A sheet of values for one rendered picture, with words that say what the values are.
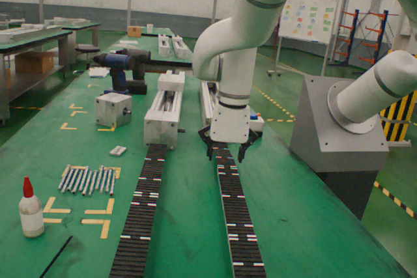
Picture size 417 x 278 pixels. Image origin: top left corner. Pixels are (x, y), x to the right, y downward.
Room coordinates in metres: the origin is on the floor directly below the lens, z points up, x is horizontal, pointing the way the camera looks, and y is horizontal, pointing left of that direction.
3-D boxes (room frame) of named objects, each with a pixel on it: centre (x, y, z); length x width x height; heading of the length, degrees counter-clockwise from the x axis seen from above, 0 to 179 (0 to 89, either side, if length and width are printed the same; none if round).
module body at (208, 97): (1.35, -0.01, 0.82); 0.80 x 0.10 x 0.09; 5
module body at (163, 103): (1.34, 0.18, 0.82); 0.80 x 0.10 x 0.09; 5
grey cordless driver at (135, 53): (1.48, 0.41, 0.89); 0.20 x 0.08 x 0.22; 101
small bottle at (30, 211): (0.42, 0.30, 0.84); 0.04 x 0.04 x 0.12
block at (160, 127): (0.90, 0.13, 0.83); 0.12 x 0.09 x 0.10; 95
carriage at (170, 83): (1.34, 0.18, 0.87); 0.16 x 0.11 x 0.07; 5
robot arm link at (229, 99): (0.77, -0.06, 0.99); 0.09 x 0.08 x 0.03; 95
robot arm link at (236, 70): (0.77, -0.05, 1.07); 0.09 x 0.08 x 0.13; 95
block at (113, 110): (1.03, 0.34, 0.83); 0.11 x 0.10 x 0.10; 74
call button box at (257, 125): (1.09, -0.15, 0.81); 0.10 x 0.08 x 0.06; 95
